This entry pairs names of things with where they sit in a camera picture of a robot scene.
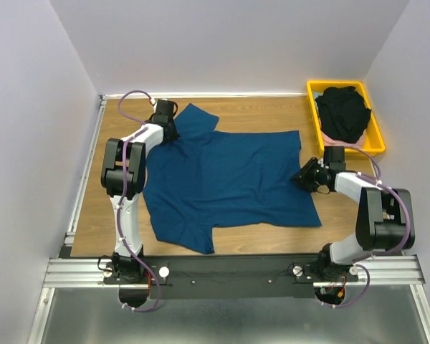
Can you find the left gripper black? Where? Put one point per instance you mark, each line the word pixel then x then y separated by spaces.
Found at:
pixel 173 135

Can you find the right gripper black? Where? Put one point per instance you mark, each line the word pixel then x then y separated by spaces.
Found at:
pixel 303 174

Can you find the blue t shirt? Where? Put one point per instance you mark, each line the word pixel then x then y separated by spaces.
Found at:
pixel 208 178

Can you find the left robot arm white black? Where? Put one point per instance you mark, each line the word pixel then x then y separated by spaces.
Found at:
pixel 123 176

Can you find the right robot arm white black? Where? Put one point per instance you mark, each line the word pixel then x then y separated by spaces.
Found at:
pixel 384 223

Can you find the pink t shirt in bin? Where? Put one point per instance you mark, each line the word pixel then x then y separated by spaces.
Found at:
pixel 328 141

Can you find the black t shirt in bin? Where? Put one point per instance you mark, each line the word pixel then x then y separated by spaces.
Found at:
pixel 342 113

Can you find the yellow plastic bin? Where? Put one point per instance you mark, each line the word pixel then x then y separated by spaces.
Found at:
pixel 373 143

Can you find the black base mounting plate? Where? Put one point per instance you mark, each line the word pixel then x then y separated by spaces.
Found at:
pixel 223 276

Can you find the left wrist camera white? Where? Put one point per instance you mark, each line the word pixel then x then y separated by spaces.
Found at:
pixel 164 107

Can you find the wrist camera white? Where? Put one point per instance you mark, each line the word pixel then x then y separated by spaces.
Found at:
pixel 334 158
pixel 164 107

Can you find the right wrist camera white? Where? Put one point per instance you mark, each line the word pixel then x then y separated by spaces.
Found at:
pixel 334 158

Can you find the aluminium frame rail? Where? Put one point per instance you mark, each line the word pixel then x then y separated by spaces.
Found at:
pixel 76 306

